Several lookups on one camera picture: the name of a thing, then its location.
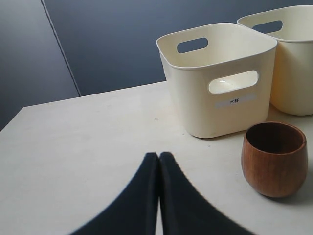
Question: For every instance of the brown wooden cup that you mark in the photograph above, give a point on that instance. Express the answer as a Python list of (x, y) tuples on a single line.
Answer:
[(274, 158)]

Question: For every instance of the left cream plastic bin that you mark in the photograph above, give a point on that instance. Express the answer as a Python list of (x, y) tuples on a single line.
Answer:
[(219, 77)]

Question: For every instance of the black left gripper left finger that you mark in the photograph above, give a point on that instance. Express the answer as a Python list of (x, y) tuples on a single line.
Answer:
[(134, 211)]

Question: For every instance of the middle cream plastic bin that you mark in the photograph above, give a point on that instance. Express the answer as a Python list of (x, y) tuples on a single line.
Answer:
[(292, 84)]

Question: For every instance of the cream plastic bin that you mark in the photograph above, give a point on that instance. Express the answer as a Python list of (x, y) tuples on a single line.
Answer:
[(292, 84), (219, 77)]

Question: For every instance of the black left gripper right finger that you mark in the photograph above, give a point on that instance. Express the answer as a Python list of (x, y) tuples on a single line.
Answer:
[(184, 211)]

